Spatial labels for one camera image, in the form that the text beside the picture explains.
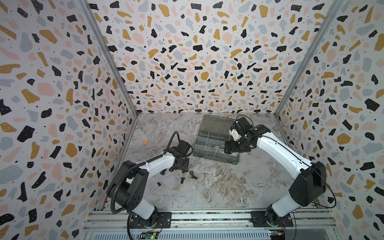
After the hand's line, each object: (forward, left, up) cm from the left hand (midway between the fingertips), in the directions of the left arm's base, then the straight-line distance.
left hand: (184, 163), depth 90 cm
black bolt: (-7, -6, -3) cm, 10 cm away
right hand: (+2, -25, +13) cm, 29 cm away
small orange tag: (+18, +28, -3) cm, 33 cm away
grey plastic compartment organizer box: (+23, -19, -2) cm, 30 cm away
